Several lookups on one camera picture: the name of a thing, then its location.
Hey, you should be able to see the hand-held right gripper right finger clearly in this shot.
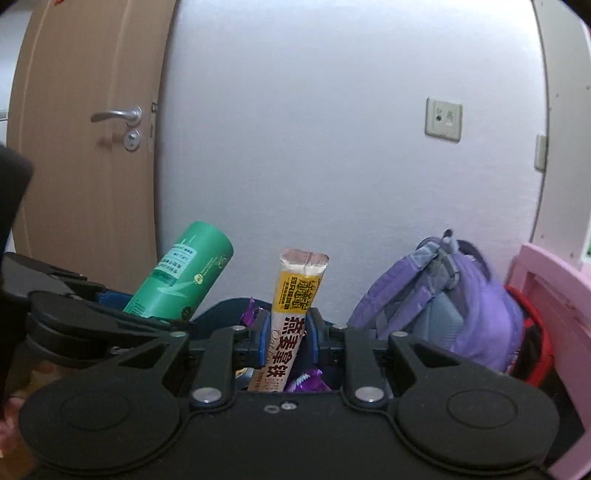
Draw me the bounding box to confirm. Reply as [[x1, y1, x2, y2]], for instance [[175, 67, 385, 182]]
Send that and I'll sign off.
[[305, 307, 462, 409]]

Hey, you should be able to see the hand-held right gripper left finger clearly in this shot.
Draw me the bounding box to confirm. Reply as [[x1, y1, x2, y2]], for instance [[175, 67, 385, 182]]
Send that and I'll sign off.
[[108, 308, 272, 409]]

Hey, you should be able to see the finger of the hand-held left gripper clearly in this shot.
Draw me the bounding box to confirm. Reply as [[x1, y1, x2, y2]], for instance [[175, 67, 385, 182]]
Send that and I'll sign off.
[[2, 251, 139, 311], [25, 290, 192, 367]]

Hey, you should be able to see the purple snack wrapper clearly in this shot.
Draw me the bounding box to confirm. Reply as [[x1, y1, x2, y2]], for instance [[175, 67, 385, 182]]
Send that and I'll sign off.
[[240, 296, 333, 393]]

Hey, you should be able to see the yellow stick packet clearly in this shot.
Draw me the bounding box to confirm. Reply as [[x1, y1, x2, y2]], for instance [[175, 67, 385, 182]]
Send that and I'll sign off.
[[247, 248, 331, 393]]

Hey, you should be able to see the green cylindrical tube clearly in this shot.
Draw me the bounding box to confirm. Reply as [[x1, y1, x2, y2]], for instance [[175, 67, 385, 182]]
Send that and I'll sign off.
[[122, 222, 235, 321]]

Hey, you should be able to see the person's left hand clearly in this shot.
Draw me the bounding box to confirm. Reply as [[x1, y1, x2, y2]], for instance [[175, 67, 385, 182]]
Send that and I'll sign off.
[[0, 361, 61, 467]]

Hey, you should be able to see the beige wooden door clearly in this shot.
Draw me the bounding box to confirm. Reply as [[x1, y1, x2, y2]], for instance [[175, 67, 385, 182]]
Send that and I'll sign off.
[[6, 0, 178, 296]]

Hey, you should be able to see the purple grey backpack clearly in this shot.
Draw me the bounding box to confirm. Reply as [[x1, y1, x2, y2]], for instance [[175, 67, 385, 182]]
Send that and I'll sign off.
[[346, 228, 525, 374]]

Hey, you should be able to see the red black backpack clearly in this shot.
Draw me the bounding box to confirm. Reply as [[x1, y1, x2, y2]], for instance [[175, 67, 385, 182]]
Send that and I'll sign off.
[[503, 285, 555, 388]]

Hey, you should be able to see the pink wooden desk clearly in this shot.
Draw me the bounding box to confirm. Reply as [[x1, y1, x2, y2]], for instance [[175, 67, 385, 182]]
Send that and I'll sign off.
[[505, 243, 591, 480]]

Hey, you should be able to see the silver door handle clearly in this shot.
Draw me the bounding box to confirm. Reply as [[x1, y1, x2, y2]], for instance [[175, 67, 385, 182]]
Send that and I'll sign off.
[[90, 106, 144, 127]]

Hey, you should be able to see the white wall socket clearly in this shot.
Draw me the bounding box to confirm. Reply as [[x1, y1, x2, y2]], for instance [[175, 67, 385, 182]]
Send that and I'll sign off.
[[425, 96, 463, 141]]

